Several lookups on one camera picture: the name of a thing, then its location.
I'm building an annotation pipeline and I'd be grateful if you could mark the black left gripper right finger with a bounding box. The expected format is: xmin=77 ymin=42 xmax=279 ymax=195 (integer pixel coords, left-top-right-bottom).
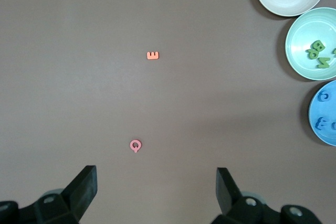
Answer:
xmin=209 ymin=167 xmax=321 ymax=224

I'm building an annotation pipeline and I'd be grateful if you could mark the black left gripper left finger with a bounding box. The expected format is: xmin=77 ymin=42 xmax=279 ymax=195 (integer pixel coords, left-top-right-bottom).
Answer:
xmin=0 ymin=165 xmax=98 ymax=224

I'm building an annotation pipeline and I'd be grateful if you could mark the blue foam letter E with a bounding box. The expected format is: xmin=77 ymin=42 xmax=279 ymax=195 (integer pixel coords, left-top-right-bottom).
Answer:
xmin=313 ymin=116 xmax=329 ymax=131

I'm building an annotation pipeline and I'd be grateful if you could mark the green foam letter P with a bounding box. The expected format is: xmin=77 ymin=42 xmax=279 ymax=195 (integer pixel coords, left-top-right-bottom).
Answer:
xmin=305 ymin=47 xmax=319 ymax=60

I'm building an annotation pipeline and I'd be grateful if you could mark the green foam letter N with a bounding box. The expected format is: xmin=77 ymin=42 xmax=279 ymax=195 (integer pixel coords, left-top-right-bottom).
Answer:
xmin=316 ymin=56 xmax=332 ymax=69

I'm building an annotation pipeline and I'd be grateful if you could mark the green foam letter B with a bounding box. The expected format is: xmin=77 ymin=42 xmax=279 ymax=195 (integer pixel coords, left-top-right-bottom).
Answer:
xmin=310 ymin=39 xmax=327 ymax=53

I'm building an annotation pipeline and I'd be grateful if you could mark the pink foam letter Q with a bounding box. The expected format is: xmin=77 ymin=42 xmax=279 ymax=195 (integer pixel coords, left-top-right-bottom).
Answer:
xmin=129 ymin=139 xmax=142 ymax=154

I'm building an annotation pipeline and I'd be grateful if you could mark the blue round plate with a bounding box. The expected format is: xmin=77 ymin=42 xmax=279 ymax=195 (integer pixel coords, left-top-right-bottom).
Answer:
xmin=308 ymin=80 xmax=336 ymax=146

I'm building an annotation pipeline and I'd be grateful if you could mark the green round plate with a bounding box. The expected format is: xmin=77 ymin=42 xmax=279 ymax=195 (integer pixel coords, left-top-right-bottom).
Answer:
xmin=285 ymin=7 xmax=336 ymax=81

